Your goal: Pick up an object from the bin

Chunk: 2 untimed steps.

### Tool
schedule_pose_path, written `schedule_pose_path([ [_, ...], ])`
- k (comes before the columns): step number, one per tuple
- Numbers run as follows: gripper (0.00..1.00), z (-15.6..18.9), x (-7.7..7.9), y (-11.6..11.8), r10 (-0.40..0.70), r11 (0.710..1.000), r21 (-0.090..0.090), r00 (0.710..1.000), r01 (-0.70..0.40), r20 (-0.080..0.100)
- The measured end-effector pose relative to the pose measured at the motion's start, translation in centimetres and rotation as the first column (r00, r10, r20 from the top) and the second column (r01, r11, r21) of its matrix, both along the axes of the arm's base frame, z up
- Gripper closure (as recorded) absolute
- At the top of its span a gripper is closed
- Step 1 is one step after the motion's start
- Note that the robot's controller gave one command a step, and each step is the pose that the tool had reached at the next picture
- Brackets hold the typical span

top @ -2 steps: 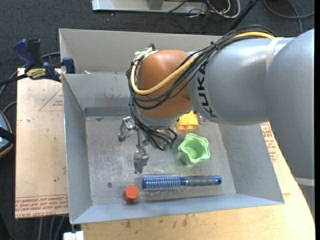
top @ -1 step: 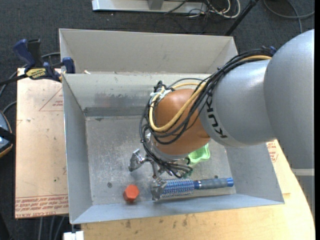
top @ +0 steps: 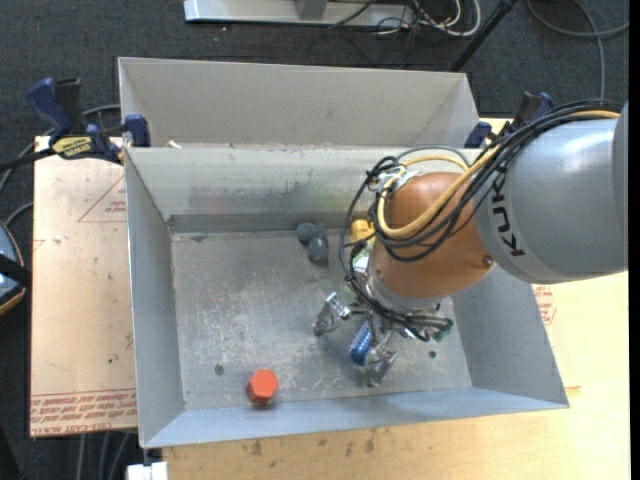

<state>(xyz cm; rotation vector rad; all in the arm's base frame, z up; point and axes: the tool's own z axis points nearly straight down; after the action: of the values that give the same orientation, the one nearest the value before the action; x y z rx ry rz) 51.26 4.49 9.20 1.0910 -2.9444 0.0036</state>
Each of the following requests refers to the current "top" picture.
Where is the orange-red hexagonal block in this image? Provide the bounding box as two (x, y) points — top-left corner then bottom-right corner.
(244, 368), (280, 407)

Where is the black cylinder on white bracket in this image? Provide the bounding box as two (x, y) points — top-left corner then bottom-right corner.
(349, 219), (377, 275)

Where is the grey metal bin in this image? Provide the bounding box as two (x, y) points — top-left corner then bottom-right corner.
(117, 56), (571, 450)

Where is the dark grey lumpy object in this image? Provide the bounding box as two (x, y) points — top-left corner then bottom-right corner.
(294, 220), (331, 264)

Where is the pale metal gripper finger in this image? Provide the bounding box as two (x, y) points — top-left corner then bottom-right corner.
(313, 291), (353, 339)
(363, 340), (400, 389)

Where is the brown cardboard board, red print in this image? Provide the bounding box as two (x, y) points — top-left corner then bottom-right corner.
(29, 135), (139, 439)

